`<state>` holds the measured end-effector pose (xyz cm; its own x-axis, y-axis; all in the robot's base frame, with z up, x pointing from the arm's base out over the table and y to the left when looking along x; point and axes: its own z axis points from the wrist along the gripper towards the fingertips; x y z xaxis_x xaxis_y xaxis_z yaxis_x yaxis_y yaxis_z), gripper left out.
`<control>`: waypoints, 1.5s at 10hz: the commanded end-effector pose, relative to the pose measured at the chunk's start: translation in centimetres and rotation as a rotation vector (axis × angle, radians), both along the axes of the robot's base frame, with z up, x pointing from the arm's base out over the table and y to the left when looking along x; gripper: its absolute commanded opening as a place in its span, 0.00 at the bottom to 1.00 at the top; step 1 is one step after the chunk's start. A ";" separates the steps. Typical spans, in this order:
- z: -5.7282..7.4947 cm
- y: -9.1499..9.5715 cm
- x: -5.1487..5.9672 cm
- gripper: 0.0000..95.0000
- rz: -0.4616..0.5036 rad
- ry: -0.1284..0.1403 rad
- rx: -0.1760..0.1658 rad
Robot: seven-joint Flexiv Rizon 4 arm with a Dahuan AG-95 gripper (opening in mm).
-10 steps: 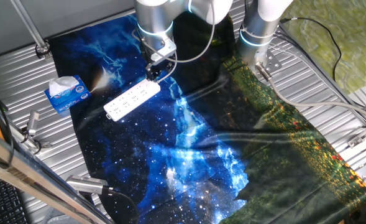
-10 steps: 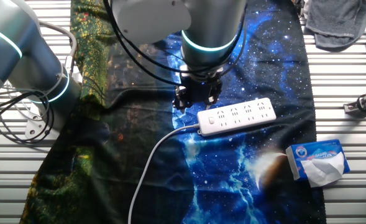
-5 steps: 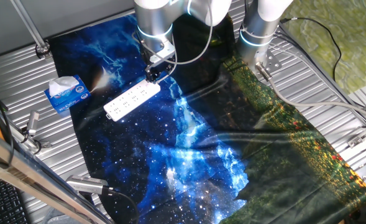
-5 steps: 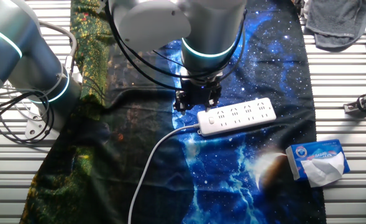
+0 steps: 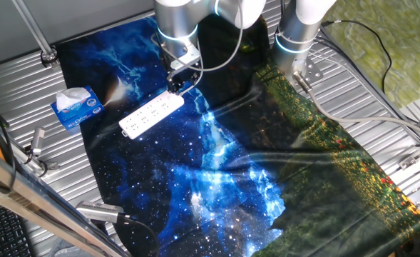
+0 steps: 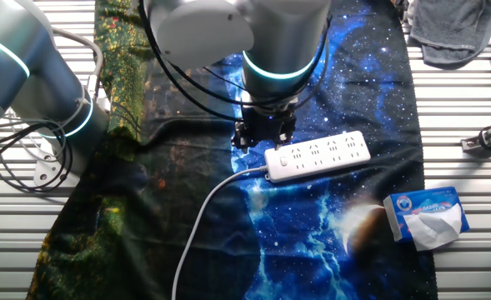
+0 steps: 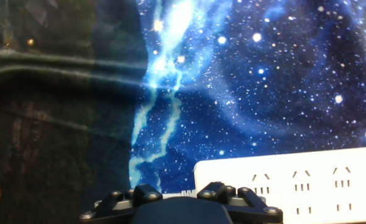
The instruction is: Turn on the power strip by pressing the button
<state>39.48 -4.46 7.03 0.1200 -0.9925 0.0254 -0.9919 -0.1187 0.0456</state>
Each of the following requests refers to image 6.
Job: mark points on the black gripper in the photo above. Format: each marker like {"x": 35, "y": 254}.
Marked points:
{"x": 268, "y": 123}

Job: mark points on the white power strip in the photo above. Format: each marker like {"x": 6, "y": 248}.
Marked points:
{"x": 324, "y": 156}

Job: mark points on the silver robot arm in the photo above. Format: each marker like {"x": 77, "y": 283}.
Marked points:
{"x": 282, "y": 33}

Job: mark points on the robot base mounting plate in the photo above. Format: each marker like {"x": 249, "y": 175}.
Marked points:
{"x": 47, "y": 171}

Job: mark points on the galaxy print cloth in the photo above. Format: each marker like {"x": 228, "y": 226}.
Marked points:
{"x": 353, "y": 104}

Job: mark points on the blue tissue box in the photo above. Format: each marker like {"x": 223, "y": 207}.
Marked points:
{"x": 416, "y": 199}

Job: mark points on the white tissue sheet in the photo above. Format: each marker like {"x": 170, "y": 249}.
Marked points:
{"x": 434, "y": 227}

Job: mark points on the grey towel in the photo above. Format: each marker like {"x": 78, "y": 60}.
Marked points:
{"x": 449, "y": 25}

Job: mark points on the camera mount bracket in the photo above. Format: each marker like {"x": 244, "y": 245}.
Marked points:
{"x": 474, "y": 143}

